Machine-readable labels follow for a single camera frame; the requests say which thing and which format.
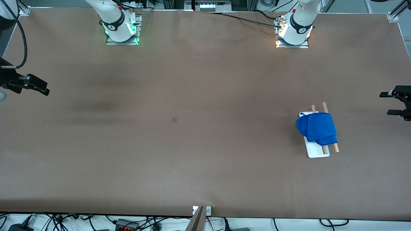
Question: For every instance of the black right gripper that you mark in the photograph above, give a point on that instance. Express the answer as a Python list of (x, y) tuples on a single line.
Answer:
[(5, 78)]

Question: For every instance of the blue towel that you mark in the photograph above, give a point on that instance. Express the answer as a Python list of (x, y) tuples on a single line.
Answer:
[(316, 128)]

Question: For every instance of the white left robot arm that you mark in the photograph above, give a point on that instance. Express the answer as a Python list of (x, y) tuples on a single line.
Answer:
[(300, 22)]

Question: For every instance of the wooden rack rod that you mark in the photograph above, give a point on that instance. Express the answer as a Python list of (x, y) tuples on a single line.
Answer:
[(325, 107), (313, 109)]

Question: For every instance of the black power adapter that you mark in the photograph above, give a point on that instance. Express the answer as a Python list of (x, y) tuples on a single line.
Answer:
[(19, 227)]

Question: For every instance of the power box with orange parts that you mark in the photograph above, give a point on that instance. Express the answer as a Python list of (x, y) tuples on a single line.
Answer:
[(126, 225)]

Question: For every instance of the white power strip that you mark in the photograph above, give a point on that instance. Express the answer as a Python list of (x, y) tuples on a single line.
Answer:
[(212, 6)]

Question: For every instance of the dark grey box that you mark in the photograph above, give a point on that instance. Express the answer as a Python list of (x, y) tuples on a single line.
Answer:
[(239, 229)]

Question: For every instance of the aluminium corner bracket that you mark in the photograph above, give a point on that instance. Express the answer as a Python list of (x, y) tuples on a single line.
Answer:
[(392, 17), (25, 11)]

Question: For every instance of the aluminium frame strut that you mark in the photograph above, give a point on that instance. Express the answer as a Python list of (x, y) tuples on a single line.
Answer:
[(403, 6)]

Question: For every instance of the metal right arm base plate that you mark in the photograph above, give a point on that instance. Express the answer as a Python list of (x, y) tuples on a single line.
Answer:
[(128, 42)]

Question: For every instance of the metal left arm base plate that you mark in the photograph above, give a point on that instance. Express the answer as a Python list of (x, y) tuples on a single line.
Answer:
[(289, 46)]

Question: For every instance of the brown wooden post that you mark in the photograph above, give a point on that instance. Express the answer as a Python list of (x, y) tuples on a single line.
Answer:
[(196, 223)]

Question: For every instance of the white table edge bracket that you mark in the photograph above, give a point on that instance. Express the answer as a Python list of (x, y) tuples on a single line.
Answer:
[(208, 210)]

